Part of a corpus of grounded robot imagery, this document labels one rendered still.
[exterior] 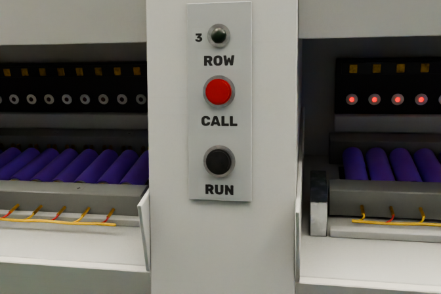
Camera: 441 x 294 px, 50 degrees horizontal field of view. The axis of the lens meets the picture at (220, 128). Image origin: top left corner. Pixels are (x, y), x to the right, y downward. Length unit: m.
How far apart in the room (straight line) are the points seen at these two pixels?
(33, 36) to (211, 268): 0.20
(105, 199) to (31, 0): 0.15
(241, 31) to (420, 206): 0.18
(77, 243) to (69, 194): 0.04
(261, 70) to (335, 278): 0.14
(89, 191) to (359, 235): 0.20
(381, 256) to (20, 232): 0.27
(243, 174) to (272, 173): 0.02
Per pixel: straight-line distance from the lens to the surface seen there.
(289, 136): 0.29
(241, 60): 0.29
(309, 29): 0.30
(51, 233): 0.39
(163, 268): 0.32
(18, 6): 0.36
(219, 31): 0.29
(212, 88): 0.29
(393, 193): 0.37
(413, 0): 0.31
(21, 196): 0.41
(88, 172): 0.43
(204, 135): 0.29
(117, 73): 0.49
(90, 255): 0.36
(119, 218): 0.38
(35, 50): 0.58
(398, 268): 0.33
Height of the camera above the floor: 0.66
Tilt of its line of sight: 5 degrees down
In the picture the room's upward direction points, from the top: straight up
